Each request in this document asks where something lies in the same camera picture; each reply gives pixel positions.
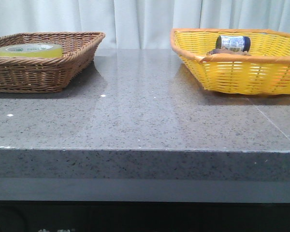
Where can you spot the yellow tape roll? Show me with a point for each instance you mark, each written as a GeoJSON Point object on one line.
{"type": "Point", "coordinates": [36, 50]}

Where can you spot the white curtain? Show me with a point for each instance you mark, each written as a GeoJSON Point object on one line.
{"type": "Point", "coordinates": [141, 24]}

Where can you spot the brown crumpled item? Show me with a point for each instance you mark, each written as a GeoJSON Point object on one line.
{"type": "Point", "coordinates": [227, 51]}

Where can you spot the blue white can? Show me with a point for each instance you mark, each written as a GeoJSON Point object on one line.
{"type": "Point", "coordinates": [233, 43]}

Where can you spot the yellow woven basket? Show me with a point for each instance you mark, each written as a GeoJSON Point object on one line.
{"type": "Point", "coordinates": [265, 70]}

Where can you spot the brown wicker basket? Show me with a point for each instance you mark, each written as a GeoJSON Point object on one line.
{"type": "Point", "coordinates": [47, 75]}

